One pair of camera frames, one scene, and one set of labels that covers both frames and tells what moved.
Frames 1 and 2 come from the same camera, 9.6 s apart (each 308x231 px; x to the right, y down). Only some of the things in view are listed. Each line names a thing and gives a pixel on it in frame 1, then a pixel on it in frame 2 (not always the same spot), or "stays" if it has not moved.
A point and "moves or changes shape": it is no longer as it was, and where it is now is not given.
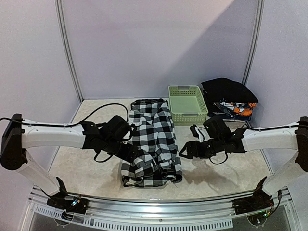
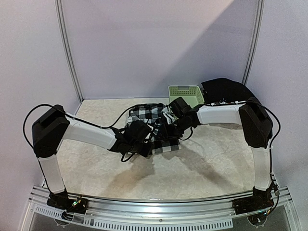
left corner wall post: (66, 48) stays
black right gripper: (195, 148) to (165, 127)
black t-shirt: (216, 90) stays
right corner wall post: (256, 40) stays
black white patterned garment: (157, 163) moves or changes shape
